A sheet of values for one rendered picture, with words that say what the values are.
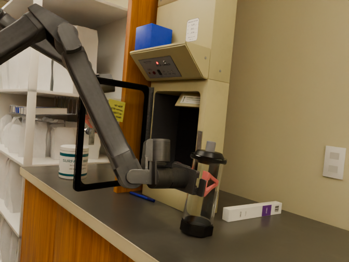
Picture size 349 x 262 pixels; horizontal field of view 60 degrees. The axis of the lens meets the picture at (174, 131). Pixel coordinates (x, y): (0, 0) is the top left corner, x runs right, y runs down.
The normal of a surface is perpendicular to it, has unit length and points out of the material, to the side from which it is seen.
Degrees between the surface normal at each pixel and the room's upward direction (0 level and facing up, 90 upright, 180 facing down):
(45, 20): 76
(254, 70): 90
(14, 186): 87
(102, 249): 90
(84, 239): 90
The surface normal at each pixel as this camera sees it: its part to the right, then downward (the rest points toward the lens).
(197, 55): 0.66, 0.10
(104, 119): 0.27, -0.14
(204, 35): -0.76, -0.04
